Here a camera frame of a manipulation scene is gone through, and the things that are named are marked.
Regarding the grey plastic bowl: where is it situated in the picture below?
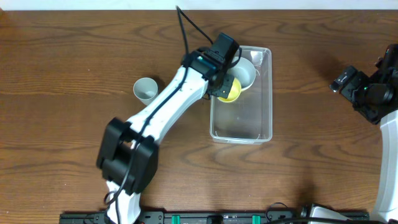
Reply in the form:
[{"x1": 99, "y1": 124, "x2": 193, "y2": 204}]
[{"x1": 227, "y1": 57, "x2": 256, "y2": 91}]

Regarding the yellow plastic cup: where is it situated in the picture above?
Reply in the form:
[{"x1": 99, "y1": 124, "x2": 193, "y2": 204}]
[{"x1": 218, "y1": 78, "x2": 242, "y2": 103}]

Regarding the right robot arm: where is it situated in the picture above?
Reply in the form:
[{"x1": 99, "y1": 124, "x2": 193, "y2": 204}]
[{"x1": 330, "y1": 66, "x2": 397, "y2": 223}]

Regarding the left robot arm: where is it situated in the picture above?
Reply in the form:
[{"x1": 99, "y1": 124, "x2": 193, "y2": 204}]
[{"x1": 96, "y1": 48, "x2": 242, "y2": 223}]

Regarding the clear plastic container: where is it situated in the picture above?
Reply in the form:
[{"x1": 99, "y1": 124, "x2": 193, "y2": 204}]
[{"x1": 210, "y1": 46, "x2": 272, "y2": 145}]

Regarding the grey-blue plastic cup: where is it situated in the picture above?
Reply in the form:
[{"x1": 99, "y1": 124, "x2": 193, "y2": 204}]
[{"x1": 133, "y1": 77, "x2": 159, "y2": 105}]

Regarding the black mounting rail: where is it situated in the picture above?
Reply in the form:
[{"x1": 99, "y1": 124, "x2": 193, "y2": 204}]
[{"x1": 58, "y1": 210, "x2": 371, "y2": 224}]

